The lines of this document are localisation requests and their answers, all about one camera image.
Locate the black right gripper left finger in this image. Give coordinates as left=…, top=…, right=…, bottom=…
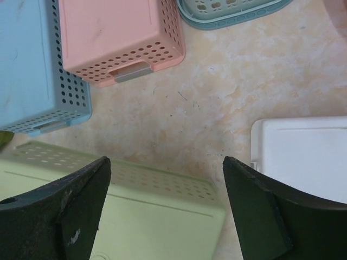
left=1, top=157, right=111, bottom=259

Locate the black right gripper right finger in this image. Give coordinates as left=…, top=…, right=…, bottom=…
left=223, top=157, right=346, bottom=259

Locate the white perforated tray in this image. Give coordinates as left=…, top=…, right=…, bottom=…
left=250, top=116, right=346, bottom=203

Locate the light green shallow tray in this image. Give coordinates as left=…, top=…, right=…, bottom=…
left=1, top=141, right=226, bottom=259

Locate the blue shallow plastic tray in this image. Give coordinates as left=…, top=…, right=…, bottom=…
left=1, top=1, right=92, bottom=136

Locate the pink shallow plastic tray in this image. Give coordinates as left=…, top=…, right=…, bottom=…
left=59, top=1, right=185, bottom=88

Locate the large teal perforated basket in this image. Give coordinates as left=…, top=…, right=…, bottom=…
left=177, top=0, right=292, bottom=30

